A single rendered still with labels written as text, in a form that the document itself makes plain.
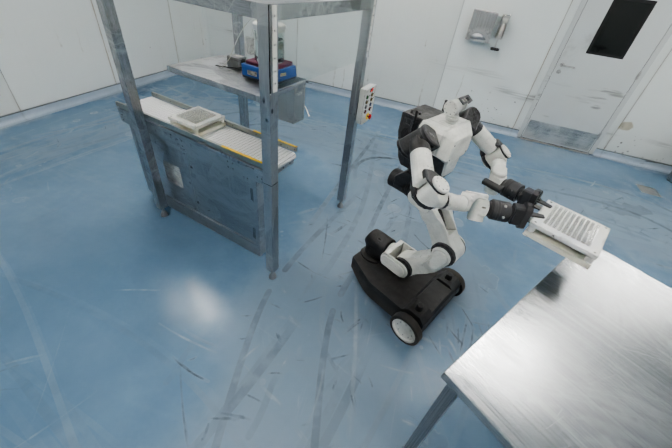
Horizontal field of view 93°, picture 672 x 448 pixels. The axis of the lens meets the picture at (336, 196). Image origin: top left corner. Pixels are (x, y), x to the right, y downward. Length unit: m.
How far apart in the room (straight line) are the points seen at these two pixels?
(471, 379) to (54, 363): 1.99
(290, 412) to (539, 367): 1.16
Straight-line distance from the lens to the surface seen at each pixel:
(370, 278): 2.15
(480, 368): 1.19
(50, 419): 2.19
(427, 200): 1.29
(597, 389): 1.37
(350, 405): 1.94
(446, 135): 1.52
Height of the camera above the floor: 1.80
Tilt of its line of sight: 36 degrees down
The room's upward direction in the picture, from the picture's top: 7 degrees clockwise
